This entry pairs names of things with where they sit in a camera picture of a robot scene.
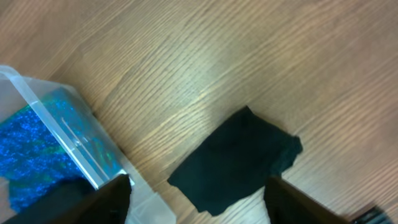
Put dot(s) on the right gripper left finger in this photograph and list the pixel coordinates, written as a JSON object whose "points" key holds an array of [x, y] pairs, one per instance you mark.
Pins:
{"points": [[109, 204]]}

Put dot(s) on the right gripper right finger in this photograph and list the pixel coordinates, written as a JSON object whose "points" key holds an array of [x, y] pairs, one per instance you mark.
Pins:
{"points": [[287, 205]]}

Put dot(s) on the large black garment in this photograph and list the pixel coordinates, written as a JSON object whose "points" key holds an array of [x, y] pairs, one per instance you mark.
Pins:
{"points": [[58, 200]]}

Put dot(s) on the small black cloth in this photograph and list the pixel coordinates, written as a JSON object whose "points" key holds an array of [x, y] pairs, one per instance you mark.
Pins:
{"points": [[234, 161]]}

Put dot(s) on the blue green sequin cloth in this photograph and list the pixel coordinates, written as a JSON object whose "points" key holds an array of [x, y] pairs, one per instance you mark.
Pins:
{"points": [[34, 162]]}

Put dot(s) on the clear plastic storage bin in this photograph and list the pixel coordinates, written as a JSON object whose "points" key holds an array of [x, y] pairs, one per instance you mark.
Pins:
{"points": [[17, 91]]}

